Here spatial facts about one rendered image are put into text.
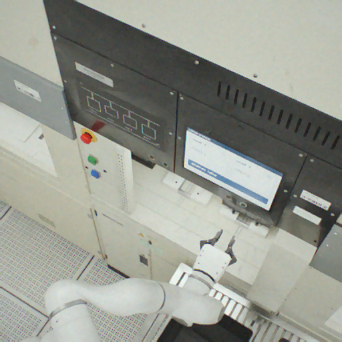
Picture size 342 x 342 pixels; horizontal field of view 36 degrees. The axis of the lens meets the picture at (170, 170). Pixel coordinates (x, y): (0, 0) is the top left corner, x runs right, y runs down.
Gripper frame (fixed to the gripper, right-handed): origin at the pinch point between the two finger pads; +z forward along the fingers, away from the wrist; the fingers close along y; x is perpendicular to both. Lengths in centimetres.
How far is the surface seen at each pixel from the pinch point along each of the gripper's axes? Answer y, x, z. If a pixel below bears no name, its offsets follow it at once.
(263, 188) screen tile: 6.2, 38.1, 1.8
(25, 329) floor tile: -80, -119, -48
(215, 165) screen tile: -8.6, 37.6, 2.0
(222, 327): 11.5, -42.0, -15.4
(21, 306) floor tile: -89, -119, -39
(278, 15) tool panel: -2, 96, 2
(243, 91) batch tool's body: -5, 72, 2
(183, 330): -0.9, -42.0, -24.1
